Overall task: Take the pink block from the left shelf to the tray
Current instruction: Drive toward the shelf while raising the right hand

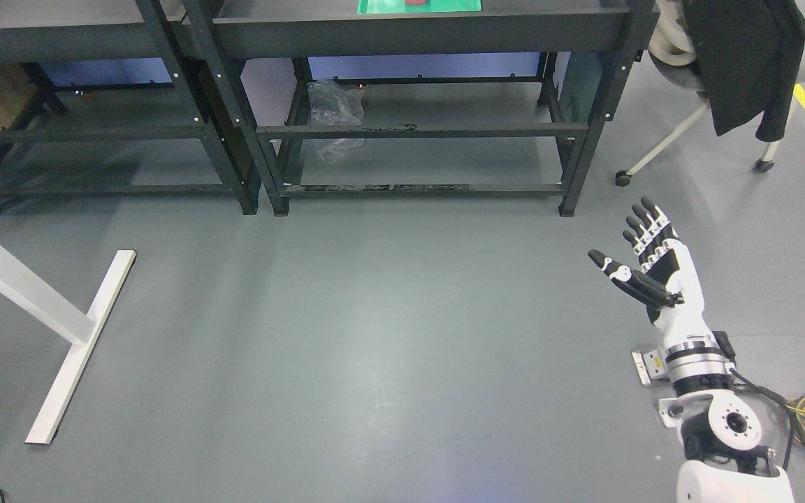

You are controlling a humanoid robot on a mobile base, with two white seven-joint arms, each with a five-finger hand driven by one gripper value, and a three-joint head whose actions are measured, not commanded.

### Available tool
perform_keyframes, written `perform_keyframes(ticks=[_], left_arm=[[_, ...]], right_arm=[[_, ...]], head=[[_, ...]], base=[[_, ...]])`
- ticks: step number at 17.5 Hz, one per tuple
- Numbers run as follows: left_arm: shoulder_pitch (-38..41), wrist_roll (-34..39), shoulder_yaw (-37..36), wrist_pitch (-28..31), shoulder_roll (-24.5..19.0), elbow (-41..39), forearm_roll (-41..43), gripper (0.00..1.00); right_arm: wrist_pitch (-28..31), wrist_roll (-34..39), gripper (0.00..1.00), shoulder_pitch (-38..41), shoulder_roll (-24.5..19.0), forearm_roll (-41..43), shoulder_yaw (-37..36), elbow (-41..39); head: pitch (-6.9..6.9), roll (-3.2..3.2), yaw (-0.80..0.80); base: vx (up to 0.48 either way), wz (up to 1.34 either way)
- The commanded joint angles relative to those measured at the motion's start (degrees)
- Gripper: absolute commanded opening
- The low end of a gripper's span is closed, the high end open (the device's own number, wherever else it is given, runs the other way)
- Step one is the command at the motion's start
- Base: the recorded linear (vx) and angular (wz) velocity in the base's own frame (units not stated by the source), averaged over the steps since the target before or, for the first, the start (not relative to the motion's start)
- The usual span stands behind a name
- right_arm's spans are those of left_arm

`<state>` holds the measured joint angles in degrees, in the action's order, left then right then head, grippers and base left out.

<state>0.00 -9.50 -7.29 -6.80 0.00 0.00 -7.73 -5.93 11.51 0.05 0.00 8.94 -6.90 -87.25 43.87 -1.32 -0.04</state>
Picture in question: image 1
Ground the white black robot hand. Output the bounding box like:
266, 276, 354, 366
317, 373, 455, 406
588, 197, 712, 348

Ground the black metal shelf right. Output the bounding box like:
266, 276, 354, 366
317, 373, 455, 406
182, 1, 658, 217

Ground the black metal shelf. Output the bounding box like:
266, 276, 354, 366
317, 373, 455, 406
182, 1, 658, 217
0, 1, 260, 214

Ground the green plastic tray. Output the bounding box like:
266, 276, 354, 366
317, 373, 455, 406
357, 0, 482, 14

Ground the black metal shelf left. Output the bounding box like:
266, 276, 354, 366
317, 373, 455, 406
0, 1, 260, 214

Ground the office chair with black jacket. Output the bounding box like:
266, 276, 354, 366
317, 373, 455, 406
614, 1, 805, 186

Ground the crumpled clear plastic bag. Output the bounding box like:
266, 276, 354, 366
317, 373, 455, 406
307, 80, 366, 163

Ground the white desk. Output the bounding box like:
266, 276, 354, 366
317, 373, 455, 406
0, 245, 137, 445

